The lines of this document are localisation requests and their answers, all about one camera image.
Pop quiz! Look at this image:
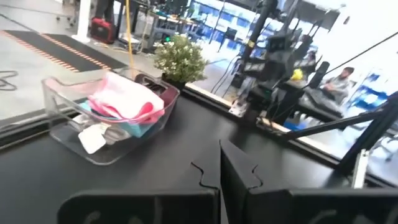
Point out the black mat orange striped edge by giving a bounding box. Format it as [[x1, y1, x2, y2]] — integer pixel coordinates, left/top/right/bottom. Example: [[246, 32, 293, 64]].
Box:
[[0, 29, 129, 73]]

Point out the grey waffle microfiber towel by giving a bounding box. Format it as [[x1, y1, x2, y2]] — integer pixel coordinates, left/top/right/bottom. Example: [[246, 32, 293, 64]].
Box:
[[68, 114, 133, 155]]

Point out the black vertical pole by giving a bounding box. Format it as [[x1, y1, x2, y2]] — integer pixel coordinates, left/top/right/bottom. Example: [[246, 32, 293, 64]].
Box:
[[238, 0, 279, 90]]

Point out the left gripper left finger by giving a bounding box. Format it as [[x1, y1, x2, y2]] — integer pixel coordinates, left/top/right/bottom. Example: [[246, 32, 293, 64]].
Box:
[[57, 139, 221, 224]]

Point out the black office chair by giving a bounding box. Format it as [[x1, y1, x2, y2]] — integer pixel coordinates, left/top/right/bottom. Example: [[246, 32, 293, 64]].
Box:
[[217, 26, 238, 53]]

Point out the pink microfiber towel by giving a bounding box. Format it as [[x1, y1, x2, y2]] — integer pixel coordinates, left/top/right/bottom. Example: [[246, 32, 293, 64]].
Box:
[[88, 71, 165, 124]]

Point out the yellow cable tag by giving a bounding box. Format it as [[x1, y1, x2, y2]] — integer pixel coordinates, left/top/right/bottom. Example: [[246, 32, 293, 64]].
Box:
[[290, 68, 304, 82]]

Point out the teal microfiber towel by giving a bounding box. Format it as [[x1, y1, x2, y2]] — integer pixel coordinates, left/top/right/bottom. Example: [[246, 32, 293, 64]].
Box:
[[79, 99, 158, 138]]

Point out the grey office desk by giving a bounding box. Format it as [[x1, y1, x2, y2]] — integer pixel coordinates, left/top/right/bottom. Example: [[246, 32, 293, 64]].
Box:
[[145, 11, 205, 50]]

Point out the white square post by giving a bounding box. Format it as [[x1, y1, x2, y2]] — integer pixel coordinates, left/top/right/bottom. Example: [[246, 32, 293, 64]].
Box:
[[71, 0, 92, 44]]

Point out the person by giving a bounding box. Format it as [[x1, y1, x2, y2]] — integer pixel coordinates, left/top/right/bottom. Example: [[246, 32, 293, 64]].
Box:
[[320, 66, 356, 105]]

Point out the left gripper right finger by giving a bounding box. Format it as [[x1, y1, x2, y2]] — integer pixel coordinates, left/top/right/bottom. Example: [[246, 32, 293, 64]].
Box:
[[220, 139, 398, 224]]

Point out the clear plastic bin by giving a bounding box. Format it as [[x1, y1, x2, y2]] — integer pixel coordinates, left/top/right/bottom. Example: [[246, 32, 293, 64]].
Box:
[[41, 67, 181, 166]]

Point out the red and black bag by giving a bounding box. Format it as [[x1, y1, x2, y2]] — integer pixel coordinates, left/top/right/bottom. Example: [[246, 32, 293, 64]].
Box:
[[90, 17, 116, 45]]

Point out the small green potted plant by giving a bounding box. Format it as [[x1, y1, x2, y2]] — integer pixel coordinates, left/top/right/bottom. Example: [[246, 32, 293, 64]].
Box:
[[153, 33, 210, 91]]

